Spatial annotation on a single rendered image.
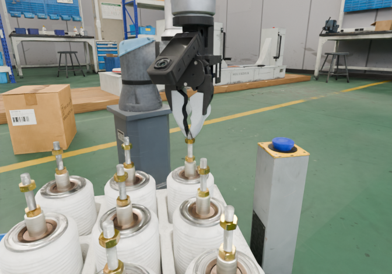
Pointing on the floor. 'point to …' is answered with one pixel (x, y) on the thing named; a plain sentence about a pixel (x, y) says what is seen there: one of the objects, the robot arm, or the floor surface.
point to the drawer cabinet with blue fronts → (104, 45)
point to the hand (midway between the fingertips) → (188, 131)
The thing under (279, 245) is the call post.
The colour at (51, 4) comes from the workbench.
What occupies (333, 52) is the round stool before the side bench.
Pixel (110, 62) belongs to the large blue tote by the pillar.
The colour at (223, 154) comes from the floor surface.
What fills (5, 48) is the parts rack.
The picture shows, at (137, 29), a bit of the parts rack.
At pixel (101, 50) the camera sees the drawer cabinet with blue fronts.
